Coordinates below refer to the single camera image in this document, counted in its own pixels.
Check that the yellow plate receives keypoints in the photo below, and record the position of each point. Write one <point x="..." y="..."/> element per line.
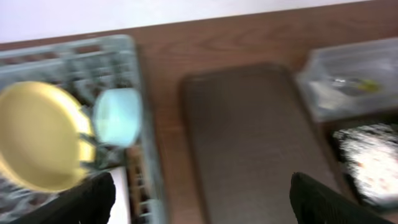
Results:
<point x="44" y="137"/>

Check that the black waste tray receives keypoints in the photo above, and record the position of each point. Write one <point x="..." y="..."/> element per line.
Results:
<point x="383" y="208"/>

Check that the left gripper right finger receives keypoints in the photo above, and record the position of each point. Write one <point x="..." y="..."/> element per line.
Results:
<point x="315" y="203"/>

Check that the pink bowl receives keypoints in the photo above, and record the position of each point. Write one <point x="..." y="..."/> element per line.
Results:
<point x="120" y="212"/>

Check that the blue bowl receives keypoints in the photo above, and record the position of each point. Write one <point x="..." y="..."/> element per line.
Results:
<point x="117" y="116"/>

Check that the clear plastic bin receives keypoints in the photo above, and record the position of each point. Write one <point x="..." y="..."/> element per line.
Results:
<point x="341" y="66"/>

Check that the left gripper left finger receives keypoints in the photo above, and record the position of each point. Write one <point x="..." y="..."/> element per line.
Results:
<point x="88" y="203"/>

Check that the dark brown serving tray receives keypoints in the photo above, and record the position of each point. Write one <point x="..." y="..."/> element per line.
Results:
<point x="248" y="133"/>

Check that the grey dish rack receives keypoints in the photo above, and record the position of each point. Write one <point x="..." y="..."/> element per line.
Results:
<point x="84" y="68"/>

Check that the green snack wrapper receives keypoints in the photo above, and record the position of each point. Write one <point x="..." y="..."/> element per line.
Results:
<point x="367" y="85"/>

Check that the rice and nut scraps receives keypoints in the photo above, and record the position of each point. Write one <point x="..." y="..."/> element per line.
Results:
<point x="370" y="156"/>

